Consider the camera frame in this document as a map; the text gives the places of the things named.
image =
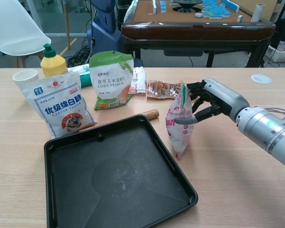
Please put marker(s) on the blue mahjong tile pile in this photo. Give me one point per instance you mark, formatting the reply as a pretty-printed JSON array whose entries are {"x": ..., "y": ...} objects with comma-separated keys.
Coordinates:
[{"x": 218, "y": 9}]

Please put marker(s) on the white paper cup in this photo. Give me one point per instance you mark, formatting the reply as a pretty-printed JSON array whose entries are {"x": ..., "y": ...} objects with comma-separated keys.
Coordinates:
[{"x": 25, "y": 77}]

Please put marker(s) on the teal wet wipes pack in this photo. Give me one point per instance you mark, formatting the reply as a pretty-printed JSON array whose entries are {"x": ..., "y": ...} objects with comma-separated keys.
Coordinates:
[{"x": 85, "y": 79}]

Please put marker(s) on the white storage box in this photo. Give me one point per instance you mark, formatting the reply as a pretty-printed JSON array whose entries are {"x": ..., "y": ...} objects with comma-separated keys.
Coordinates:
[{"x": 280, "y": 55}]

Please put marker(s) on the white castor sugar bag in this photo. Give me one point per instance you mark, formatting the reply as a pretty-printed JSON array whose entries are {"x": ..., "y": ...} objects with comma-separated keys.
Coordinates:
[{"x": 59, "y": 107}]

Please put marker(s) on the green snack pouch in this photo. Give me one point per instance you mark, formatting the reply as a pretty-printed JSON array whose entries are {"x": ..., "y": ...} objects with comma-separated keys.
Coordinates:
[{"x": 109, "y": 80}]

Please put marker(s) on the brown sauce pouch with spout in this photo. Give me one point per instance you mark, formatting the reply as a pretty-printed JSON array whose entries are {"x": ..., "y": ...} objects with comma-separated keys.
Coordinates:
[{"x": 159, "y": 89}]

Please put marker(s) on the dark brown mahjong table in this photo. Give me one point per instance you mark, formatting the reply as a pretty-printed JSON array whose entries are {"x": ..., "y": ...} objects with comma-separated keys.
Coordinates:
[{"x": 204, "y": 31}]

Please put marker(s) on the wooden rolling pin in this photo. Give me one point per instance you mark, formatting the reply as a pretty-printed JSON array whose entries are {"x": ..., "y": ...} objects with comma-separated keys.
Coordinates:
[{"x": 152, "y": 113}]

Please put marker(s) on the black mahjong table centre dome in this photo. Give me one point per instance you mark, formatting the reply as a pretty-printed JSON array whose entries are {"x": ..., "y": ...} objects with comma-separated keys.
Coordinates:
[{"x": 186, "y": 6}]

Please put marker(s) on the white round desk grommet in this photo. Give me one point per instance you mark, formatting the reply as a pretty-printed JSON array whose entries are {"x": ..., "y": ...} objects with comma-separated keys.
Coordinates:
[{"x": 261, "y": 78}]

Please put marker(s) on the pink white snack packet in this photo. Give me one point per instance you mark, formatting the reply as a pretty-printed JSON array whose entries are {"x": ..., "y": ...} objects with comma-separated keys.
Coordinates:
[{"x": 180, "y": 135}]

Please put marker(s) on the white chair wooden legs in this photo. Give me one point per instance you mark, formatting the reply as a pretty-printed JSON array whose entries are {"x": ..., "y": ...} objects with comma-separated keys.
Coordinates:
[{"x": 12, "y": 31}]

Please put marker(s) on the pink white sachet pack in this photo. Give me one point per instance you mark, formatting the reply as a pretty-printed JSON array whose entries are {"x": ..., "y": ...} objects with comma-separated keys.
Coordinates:
[{"x": 137, "y": 80}]

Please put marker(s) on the yellow bottle green cap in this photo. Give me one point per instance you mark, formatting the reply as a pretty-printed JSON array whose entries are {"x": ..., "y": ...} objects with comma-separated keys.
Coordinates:
[{"x": 53, "y": 64}]

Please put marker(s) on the blue chair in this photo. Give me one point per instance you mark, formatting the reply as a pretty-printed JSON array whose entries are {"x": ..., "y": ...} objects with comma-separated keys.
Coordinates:
[{"x": 104, "y": 23}]

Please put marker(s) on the white paper roll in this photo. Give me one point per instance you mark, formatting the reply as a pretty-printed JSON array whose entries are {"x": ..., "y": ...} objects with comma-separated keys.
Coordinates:
[{"x": 258, "y": 13}]

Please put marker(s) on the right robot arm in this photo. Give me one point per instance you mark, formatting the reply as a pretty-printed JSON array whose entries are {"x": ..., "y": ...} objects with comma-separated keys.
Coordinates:
[{"x": 266, "y": 128}]

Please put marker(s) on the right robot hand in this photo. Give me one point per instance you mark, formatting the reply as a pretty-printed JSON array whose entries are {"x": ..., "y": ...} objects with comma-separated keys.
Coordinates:
[{"x": 223, "y": 97}]

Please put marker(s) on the black square tray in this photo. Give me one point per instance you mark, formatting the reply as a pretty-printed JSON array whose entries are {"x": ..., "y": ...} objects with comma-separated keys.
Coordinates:
[{"x": 121, "y": 178}]

